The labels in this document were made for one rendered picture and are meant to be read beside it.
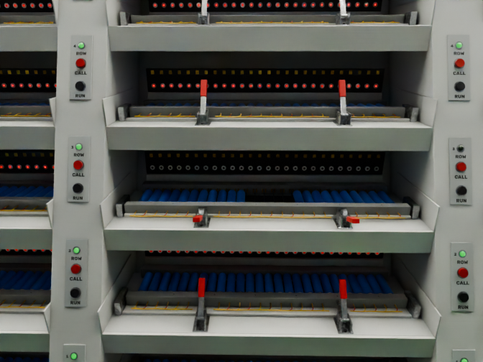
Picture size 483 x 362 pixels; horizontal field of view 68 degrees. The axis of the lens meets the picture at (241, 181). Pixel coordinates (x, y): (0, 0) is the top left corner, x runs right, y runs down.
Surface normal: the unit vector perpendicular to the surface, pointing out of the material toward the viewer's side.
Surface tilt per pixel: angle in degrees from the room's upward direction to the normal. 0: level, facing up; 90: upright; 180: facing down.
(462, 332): 90
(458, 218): 90
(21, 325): 23
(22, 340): 113
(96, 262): 90
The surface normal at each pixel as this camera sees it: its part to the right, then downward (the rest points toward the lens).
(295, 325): 0.00, -0.94
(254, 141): -0.02, 0.35
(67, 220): -0.02, -0.04
